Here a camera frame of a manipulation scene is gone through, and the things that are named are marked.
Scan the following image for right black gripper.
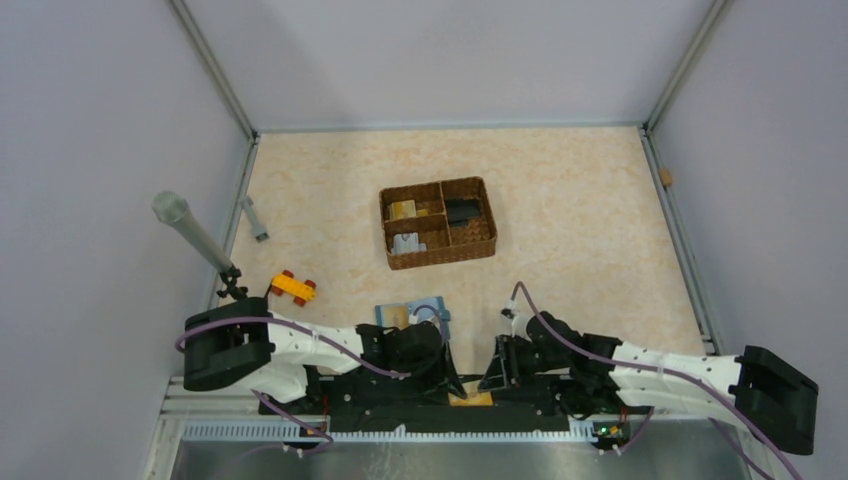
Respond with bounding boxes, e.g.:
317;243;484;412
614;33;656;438
478;334;571;392

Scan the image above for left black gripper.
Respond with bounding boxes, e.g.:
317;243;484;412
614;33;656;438
392;341;466;404

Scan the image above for gold credit card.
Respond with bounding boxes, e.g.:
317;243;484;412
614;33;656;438
381;305;409;329
448;392;494;407

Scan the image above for blue leather card holder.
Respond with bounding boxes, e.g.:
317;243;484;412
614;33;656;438
374;296;451;340

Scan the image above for woven wicker tray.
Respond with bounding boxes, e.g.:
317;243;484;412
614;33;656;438
378;176;498;270

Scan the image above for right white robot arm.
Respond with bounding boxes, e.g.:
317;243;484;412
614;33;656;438
479;308;819;456

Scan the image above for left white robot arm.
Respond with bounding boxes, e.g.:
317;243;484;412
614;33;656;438
175;297;467;414

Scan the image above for black VIP card stack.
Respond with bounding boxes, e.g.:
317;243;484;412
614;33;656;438
445;198;482;228

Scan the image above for yellow red toy car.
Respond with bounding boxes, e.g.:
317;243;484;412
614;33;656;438
270;270;317;307

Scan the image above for black tube clamp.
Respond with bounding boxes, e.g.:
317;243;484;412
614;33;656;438
216;266;248;301

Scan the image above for small tan cork piece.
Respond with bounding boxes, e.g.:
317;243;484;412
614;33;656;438
658;168;673;188

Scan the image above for grey metal tube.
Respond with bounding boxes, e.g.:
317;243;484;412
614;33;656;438
151;190;234;273

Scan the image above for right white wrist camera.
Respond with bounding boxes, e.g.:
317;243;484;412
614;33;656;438
500;308;530;338

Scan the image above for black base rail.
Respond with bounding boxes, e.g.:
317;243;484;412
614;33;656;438
270;374;587;434

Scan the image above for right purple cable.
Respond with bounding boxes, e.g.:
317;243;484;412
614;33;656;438
513;281;804;480

